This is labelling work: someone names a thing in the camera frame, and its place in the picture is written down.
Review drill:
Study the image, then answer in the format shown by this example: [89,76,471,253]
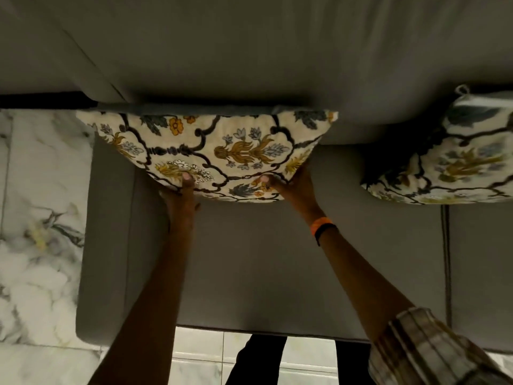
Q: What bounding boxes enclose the person's right hand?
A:
[259,161,324,226]

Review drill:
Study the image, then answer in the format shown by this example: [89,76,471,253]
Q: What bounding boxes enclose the person's left hand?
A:
[159,172,201,228]

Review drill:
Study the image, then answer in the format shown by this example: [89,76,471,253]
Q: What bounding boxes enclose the floral patterned cushion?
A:
[75,103,339,204]
[361,85,513,206]

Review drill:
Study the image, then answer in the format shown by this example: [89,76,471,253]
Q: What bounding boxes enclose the person's left forearm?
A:
[88,220,195,385]

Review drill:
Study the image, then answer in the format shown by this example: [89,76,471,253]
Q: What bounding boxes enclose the person's right forearm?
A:
[309,215,415,343]

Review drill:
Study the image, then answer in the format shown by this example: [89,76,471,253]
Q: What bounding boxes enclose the grey fabric sofa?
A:
[0,0,513,354]

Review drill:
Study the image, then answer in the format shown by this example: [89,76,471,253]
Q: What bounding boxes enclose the orange and black wristband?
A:
[310,217,338,247]

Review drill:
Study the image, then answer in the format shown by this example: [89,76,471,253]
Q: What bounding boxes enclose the person's black trousers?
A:
[225,333,377,385]

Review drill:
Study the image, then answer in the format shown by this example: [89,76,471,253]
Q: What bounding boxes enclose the plaid shirt sleeve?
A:
[368,307,513,385]

